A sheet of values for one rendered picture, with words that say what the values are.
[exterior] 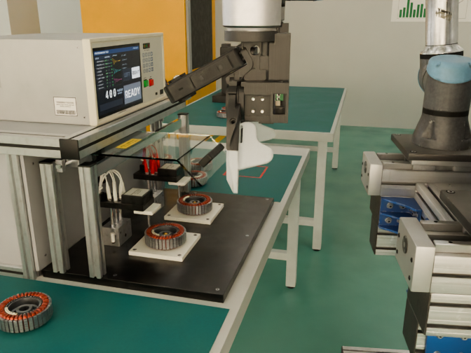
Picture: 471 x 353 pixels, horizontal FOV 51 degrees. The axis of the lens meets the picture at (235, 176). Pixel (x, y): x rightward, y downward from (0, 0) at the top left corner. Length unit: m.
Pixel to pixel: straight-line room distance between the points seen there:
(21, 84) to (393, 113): 5.63
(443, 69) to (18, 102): 1.07
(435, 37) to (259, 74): 0.93
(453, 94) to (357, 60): 5.12
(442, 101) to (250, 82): 0.82
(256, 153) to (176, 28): 4.34
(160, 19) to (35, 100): 3.74
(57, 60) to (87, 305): 0.58
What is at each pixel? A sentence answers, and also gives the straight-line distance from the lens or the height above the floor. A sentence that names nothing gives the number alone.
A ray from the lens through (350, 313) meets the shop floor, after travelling 2.52.
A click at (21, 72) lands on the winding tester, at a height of 1.24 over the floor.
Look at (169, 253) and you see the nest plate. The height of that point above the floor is 0.78.
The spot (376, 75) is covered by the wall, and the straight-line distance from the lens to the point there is 6.49.
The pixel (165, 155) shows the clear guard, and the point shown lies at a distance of 1.14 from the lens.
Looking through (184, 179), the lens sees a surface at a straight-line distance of 1.54.
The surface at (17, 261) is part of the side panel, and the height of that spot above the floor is 0.79.
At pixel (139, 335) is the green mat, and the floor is 0.75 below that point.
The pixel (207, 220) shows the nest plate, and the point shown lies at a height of 0.78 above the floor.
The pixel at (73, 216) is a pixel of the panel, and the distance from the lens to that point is 1.41.
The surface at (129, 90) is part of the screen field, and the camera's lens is 1.38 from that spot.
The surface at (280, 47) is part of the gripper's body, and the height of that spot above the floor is 1.33.
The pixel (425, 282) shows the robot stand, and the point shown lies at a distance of 0.95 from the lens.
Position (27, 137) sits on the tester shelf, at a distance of 1.18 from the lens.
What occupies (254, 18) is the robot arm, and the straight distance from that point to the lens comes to 0.62.
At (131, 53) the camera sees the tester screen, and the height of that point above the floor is 1.27.
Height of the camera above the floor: 1.37
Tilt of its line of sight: 18 degrees down
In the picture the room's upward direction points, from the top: straight up
